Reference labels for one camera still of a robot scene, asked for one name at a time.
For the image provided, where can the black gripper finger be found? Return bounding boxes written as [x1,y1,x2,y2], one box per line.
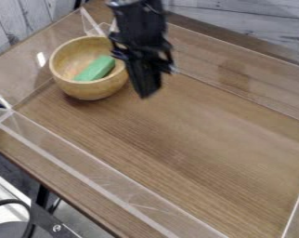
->
[127,60,148,99]
[144,61,163,97]

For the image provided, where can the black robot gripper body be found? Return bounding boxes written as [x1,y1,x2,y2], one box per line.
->
[107,0,175,73]

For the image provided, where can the green rectangular block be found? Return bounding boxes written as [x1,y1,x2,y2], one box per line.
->
[75,55,115,82]

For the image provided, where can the brown wooden bowl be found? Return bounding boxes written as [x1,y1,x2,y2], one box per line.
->
[49,36,128,100]

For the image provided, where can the clear acrylic tray walls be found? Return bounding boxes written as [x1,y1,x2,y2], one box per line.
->
[0,12,299,238]

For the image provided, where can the black table leg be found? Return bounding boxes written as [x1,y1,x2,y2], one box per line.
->
[36,185,49,208]

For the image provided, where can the dark metal floor bracket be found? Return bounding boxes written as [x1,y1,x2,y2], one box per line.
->
[27,204,81,238]

